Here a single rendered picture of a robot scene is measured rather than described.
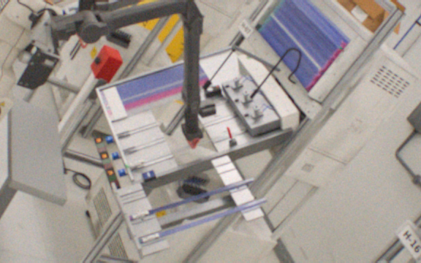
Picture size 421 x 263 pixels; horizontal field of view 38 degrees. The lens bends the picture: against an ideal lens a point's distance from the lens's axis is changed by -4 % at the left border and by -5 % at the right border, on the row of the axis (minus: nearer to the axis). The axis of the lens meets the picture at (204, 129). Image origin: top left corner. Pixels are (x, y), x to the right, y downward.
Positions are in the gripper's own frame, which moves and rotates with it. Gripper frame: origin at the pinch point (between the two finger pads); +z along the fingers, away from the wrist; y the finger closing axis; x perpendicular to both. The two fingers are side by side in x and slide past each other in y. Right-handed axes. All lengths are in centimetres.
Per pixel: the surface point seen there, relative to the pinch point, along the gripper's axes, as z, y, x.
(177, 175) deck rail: 4.6, -9.9, 10.2
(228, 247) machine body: 63, -10, -12
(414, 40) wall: 45, 91, -190
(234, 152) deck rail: 0.0, -10.1, -14.6
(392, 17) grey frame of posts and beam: -53, -13, -82
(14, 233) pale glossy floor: 50, 25, 86
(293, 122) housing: -5.9, -8.2, -42.5
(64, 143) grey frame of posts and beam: 33, 60, 49
